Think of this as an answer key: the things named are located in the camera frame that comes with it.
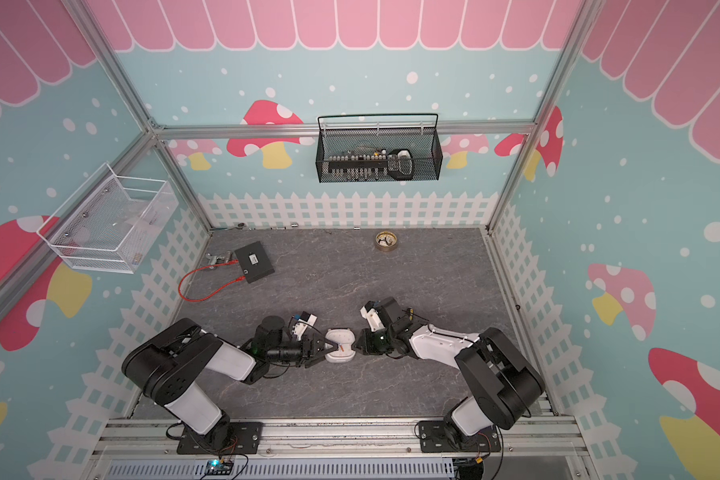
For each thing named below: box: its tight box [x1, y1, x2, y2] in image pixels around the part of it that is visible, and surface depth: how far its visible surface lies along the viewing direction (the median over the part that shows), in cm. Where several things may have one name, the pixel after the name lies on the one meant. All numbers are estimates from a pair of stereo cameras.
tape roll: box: [375, 230, 399, 252], surface depth 118 cm
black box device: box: [234, 241, 275, 284], surface depth 111 cm
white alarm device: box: [325, 328, 356, 363], surface depth 88 cm
